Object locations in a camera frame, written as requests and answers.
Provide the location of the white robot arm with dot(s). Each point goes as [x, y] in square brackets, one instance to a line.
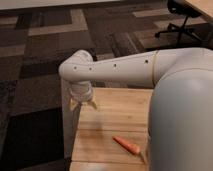
[180, 120]

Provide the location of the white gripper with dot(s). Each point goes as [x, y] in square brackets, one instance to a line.
[81, 92]

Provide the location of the orange pepper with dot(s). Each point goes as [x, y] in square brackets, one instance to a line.
[131, 147]

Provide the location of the wooden desk in background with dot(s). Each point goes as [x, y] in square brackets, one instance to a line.
[205, 7]

